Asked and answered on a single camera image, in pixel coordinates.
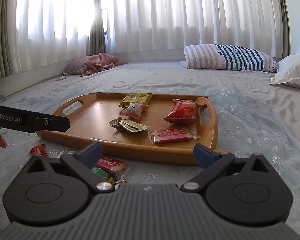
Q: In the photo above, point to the small red chocolate bar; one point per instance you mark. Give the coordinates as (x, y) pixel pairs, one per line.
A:
(39, 150)

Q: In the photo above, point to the striped pillow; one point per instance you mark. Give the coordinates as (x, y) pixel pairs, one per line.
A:
(227, 57)

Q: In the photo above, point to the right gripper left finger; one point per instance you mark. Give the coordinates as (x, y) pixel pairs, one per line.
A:
(80, 164)

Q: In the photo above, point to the yellow snack packet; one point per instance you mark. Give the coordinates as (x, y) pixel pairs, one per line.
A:
(135, 97)

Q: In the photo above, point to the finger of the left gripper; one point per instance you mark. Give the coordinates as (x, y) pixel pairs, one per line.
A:
(48, 122)

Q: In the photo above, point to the pink white candy packet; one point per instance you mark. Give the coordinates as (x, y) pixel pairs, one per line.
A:
(134, 110)

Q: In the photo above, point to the green snack packet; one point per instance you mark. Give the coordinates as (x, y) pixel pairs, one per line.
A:
(103, 174)

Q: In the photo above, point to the red Biscoff biscuit packet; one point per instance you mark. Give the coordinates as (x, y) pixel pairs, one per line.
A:
(116, 168)

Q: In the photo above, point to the pink blanket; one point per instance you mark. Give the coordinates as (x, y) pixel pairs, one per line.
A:
(101, 62)

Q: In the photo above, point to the gold foil snack packet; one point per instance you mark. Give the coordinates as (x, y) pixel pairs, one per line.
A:
(127, 125)

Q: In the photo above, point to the purple pillow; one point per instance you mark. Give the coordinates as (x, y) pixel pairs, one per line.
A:
(76, 66)

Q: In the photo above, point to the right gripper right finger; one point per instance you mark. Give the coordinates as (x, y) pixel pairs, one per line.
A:
(214, 165)

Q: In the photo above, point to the white sheer curtain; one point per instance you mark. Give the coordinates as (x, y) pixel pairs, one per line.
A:
(53, 31)

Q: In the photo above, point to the red wafer packet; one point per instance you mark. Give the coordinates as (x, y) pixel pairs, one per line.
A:
(172, 135)

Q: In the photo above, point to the red Martha nut bag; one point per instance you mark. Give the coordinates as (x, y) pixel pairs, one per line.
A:
(184, 112)

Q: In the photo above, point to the white pillow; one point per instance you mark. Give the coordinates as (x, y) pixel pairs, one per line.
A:
(288, 71)

